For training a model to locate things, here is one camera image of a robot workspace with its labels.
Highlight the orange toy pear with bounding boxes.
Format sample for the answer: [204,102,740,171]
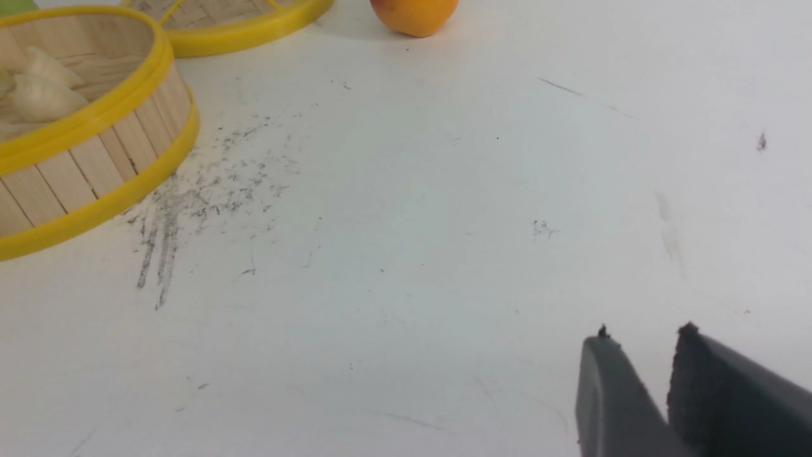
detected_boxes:
[369,0,459,38]

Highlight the white dumpling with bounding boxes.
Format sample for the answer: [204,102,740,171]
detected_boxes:
[22,46,85,89]

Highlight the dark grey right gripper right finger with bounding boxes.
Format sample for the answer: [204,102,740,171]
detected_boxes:
[667,323,811,456]

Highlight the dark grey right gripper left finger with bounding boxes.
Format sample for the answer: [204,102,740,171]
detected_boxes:
[575,325,688,456]

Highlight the green watermelon toy ball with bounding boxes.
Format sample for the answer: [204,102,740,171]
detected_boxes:
[0,0,39,17]

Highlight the woven bamboo steamer lid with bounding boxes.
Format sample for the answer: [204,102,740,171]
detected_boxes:
[121,1,334,58]

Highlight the bamboo steamer tray yellow rims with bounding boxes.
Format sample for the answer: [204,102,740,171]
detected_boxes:
[2,5,200,260]

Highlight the white dumpling pleated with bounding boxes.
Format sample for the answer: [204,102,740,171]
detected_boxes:
[11,74,89,123]

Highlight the green dumpling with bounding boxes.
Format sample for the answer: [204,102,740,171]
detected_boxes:
[0,67,15,99]

